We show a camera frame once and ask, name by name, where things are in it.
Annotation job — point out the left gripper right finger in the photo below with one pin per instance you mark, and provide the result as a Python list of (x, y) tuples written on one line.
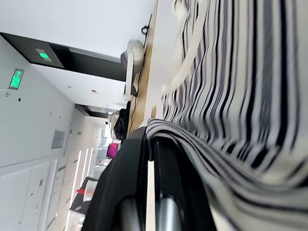
[(178, 183)]

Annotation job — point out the black and white striped T-shirt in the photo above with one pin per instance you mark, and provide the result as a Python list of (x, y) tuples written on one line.
[(240, 101)]

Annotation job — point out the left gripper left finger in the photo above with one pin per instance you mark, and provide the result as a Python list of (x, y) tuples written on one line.
[(115, 183)]

